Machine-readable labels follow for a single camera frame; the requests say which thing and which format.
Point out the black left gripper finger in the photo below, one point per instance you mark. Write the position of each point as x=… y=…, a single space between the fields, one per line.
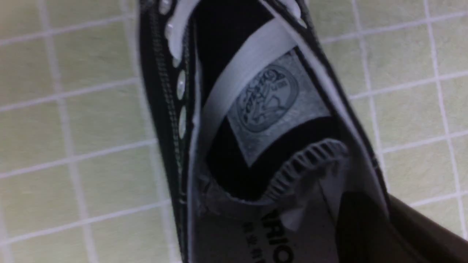
x=395 y=233

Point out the black canvas sneaker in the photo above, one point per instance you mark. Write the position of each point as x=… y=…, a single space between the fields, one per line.
x=264 y=157

